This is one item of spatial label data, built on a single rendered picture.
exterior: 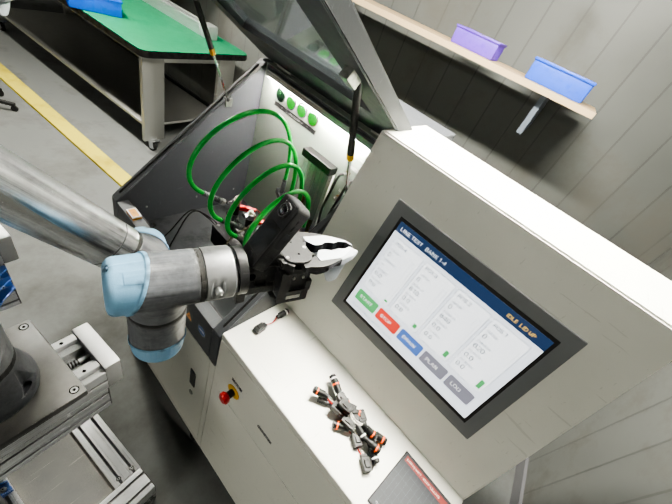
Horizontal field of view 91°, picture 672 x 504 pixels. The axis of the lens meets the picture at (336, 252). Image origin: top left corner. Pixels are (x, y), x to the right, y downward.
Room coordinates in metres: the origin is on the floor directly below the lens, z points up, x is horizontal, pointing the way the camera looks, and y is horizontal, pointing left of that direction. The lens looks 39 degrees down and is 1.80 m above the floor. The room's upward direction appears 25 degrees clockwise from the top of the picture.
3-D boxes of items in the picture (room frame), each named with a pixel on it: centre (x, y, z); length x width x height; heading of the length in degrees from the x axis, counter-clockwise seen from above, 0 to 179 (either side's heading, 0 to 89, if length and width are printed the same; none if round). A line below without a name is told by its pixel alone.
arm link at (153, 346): (0.26, 0.21, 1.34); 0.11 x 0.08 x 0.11; 44
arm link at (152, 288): (0.25, 0.20, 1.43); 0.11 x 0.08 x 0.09; 134
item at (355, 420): (0.42, -0.20, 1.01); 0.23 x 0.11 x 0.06; 62
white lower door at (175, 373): (0.67, 0.50, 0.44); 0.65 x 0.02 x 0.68; 62
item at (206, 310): (0.68, 0.49, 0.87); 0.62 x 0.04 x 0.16; 62
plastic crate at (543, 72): (2.29, -0.73, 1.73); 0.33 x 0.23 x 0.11; 70
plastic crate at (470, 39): (2.46, -0.25, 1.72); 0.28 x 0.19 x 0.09; 70
